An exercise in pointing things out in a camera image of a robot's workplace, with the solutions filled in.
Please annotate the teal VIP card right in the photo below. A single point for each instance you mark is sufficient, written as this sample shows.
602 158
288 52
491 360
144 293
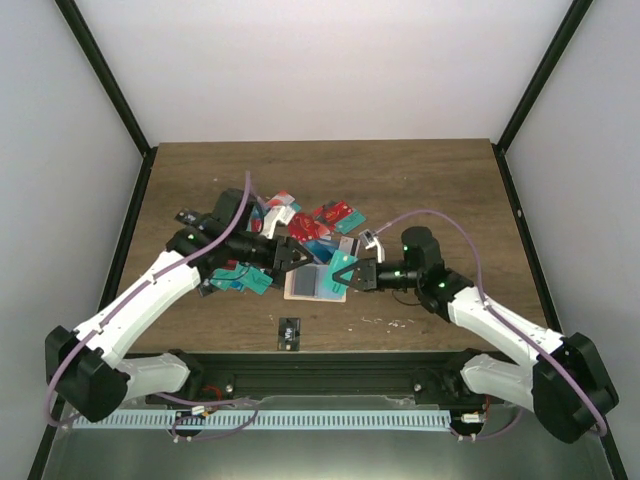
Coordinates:
350 222

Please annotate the red VIP card right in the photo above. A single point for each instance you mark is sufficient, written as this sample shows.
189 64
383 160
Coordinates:
332 212

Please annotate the black card pair front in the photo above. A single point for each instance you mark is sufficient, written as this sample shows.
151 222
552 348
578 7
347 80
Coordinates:
289 334

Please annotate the teal card front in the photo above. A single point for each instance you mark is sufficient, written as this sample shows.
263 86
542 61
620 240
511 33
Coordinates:
335 277

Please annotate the teal vip card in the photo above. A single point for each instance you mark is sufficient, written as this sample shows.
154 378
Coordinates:
350 222
253 279

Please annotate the black front frame rail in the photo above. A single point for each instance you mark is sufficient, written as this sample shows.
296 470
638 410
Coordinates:
428 377

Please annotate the black VIP card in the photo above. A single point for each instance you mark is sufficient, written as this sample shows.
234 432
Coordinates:
187 217

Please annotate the black right frame post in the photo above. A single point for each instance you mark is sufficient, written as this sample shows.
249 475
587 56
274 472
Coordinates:
560 41

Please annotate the beige leather card holder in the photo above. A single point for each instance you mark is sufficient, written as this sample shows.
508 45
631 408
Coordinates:
307 283

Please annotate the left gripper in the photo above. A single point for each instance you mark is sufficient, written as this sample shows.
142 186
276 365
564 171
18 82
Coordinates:
288 248

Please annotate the light blue cable tray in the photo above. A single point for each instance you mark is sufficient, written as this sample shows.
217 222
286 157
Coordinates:
419 420

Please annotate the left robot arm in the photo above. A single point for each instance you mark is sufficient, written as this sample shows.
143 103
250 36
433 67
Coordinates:
88 366

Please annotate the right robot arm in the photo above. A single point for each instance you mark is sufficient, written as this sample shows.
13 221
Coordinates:
561 379

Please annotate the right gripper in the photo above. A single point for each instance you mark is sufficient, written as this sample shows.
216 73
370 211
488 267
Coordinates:
369 275

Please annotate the black left frame post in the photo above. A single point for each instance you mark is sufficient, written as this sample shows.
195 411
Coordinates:
84 37

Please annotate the black frame post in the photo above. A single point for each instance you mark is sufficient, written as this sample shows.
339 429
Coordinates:
84 37
560 41

